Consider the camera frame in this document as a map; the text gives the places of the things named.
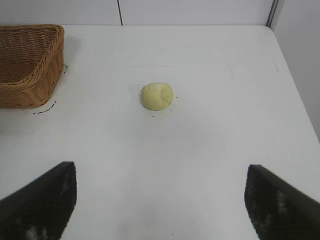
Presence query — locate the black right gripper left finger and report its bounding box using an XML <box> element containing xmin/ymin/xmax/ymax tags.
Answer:
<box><xmin>0</xmin><ymin>161</ymin><xmax>77</xmax><ymax>240</ymax></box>

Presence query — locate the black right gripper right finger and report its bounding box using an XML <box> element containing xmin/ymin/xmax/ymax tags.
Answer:
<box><xmin>244</xmin><ymin>164</ymin><xmax>320</xmax><ymax>240</ymax></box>

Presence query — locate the pale yellow egg yolk pastry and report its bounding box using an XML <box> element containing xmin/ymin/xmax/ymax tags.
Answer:
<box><xmin>140</xmin><ymin>82</ymin><xmax>174</xmax><ymax>111</ymax></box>

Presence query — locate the brown woven wicker basket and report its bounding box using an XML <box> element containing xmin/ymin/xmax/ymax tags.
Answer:
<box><xmin>0</xmin><ymin>23</ymin><xmax>66</xmax><ymax>109</ymax></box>

